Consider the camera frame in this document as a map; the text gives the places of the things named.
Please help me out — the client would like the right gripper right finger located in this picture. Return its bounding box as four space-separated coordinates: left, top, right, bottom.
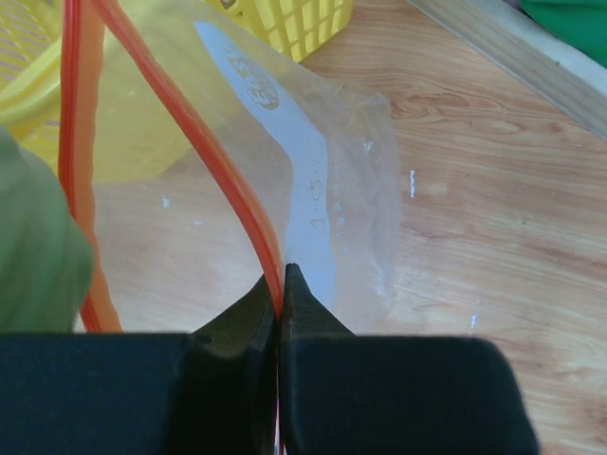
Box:
282 264 541 454

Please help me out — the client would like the green shirt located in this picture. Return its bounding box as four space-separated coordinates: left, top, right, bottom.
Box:
520 0 606 67

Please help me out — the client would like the wooden clothes rack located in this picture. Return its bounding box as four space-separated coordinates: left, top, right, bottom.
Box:
411 1 606 138

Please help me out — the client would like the clear zip top bag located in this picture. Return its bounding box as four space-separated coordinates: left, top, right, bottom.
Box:
58 1 400 331

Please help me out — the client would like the green cabbage toy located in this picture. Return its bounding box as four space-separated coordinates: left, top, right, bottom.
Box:
1 128 95 333

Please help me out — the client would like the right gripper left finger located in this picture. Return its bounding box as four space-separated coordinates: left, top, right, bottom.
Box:
1 281 276 454

